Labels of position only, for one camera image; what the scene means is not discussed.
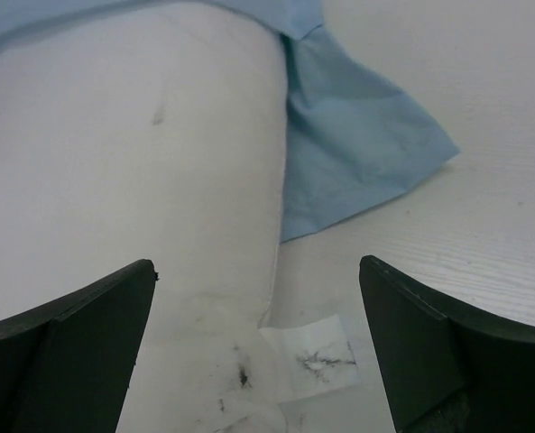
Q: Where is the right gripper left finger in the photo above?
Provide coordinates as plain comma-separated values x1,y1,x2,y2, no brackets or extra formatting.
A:
0,259,158,433

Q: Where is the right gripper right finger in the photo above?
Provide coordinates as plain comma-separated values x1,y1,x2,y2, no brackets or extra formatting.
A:
359,255,535,432

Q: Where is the blue pillowcase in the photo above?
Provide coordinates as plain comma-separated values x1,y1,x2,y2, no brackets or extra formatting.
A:
0,1,457,253

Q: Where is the white pillow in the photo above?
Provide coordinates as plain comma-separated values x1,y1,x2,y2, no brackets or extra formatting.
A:
0,1,344,432

